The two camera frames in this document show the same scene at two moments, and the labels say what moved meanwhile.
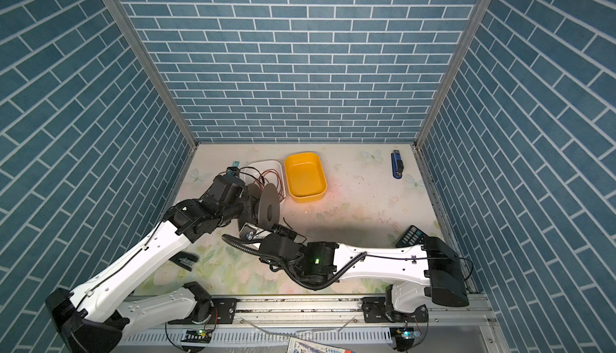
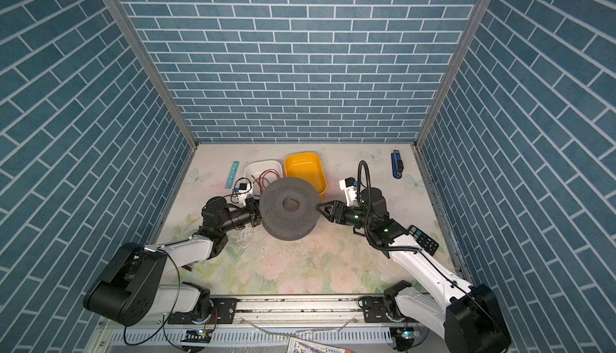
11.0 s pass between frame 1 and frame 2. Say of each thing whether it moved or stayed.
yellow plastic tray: stayed
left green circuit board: stayed
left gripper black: moved
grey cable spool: moved
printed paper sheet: stayed
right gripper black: moved
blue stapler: stayed
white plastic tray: stayed
